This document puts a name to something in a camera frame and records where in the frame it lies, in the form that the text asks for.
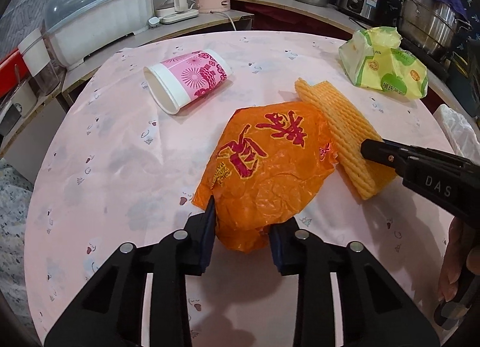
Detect orange foam net sleeve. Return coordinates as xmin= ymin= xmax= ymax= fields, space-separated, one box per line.
xmin=295 ymin=78 xmax=396 ymax=200

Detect orange plastic bag red print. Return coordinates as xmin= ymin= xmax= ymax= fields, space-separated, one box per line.
xmin=192 ymin=102 xmax=337 ymax=253

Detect trash bin with white liner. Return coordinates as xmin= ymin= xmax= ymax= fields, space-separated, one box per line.
xmin=434 ymin=104 xmax=480 ymax=165

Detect right hand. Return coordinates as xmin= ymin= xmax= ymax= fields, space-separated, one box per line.
xmin=438 ymin=217 xmax=480 ymax=301

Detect pink patterned tablecloth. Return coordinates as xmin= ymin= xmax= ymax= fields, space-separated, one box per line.
xmin=24 ymin=31 xmax=452 ymax=346

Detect yellow green snack bag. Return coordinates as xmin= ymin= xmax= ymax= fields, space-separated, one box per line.
xmin=338 ymin=26 xmax=429 ymax=100

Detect large steel steamer pot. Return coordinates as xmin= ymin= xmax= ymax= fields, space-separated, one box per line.
xmin=397 ymin=0 xmax=472 ymax=59

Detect pink paper cup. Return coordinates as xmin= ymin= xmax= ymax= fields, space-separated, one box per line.
xmin=143 ymin=49 xmax=233 ymax=115

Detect red plastic basket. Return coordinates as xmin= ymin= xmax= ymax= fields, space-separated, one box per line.
xmin=0 ymin=48 xmax=29 ymax=98

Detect white cup container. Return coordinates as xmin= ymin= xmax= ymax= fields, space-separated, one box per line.
xmin=18 ymin=28 xmax=59 ymax=95

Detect white dish box grey lid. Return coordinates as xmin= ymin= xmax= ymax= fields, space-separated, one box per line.
xmin=44 ymin=0 xmax=154 ymax=69

